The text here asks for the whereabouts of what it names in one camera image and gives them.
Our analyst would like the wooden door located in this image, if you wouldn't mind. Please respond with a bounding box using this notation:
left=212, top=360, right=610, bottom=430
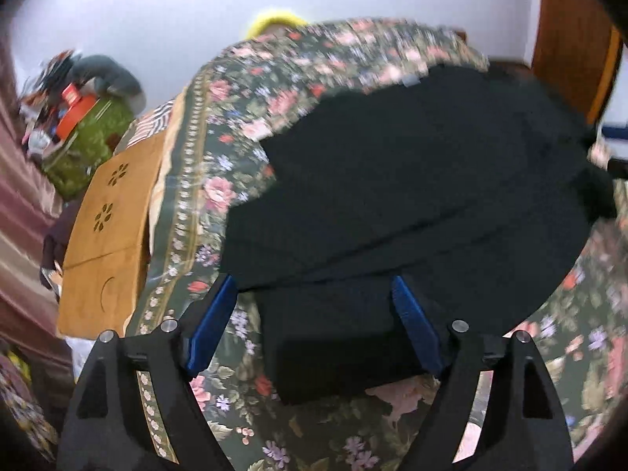
left=530, top=0, right=625, bottom=126

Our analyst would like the striped cloth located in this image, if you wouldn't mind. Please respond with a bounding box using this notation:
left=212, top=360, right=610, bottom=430
left=128, top=100, right=175, bottom=141

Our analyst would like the grey plush pillow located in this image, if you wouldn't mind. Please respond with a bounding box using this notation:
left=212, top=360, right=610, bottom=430
left=71, top=54, right=147, bottom=115

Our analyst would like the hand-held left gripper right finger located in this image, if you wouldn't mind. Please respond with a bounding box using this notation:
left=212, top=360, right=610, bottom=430
left=391, top=275, right=575, bottom=471

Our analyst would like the pink striped curtain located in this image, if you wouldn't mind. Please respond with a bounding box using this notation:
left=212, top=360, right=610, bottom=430
left=0, top=49, right=75, bottom=371

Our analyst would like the orange box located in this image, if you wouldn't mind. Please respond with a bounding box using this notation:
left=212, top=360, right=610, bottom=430
left=55, top=93, right=99, bottom=144

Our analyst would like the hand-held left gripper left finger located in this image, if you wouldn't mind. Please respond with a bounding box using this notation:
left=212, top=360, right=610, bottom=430
left=56, top=274, right=239, bottom=471

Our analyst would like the green floral storage bag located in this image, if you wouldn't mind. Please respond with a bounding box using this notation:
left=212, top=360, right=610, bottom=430
left=42, top=98, right=136, bottom=202

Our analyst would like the dark purple cloth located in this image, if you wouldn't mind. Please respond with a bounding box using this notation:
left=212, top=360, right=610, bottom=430
left=42, top=201, right=82, bottom=291

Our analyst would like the yellow foam hoop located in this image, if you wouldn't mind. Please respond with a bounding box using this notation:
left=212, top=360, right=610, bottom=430
left=245, top=7, right=311, bottom=41

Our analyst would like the floral blanket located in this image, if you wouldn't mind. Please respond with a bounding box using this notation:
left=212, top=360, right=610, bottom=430
left=125, top=17, right=628, bottom=471

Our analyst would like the pile of clothes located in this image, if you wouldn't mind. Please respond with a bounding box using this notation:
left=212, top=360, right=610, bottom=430
left=17, top=49, right=84, bottom=158

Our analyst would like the black elephant print t-shirt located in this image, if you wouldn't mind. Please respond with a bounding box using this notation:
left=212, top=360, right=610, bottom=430
left=221, top=66, right=617, bottom=406

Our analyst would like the wooden folding lap table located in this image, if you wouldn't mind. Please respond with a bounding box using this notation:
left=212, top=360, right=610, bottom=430
left=56, top=132, right=170, bottom=340

